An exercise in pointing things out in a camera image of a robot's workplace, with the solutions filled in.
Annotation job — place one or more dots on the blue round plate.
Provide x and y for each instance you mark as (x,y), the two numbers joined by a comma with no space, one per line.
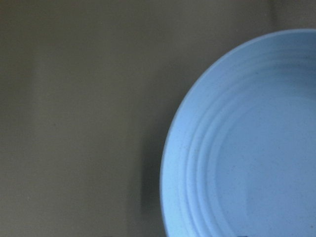
(240,156)

